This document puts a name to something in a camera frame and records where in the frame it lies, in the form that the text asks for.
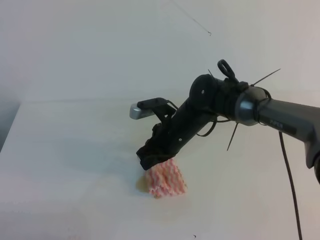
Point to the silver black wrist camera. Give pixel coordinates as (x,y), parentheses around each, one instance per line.
(162,108)

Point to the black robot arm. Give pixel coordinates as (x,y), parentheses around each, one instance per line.
(237,101)

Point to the brown coffee stain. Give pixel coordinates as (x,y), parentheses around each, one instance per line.
(142,187)

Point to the pink white striped rag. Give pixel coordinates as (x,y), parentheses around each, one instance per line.
(165,180)

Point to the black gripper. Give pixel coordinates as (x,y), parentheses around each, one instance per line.
(168,137)

